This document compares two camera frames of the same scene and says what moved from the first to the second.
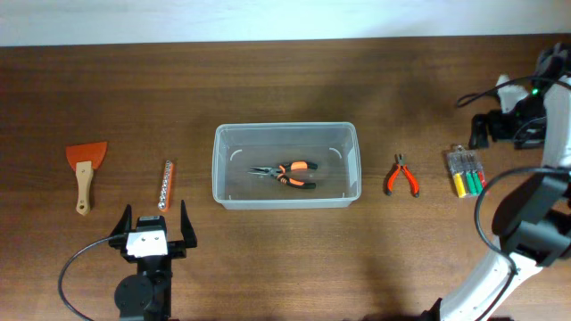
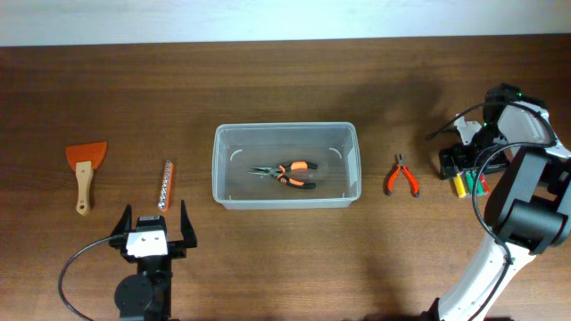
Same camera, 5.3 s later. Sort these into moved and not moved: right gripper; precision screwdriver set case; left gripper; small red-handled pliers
Moved: right gripper
Not moved: small red-handled pliers; precision screwdriver set case; left gripper
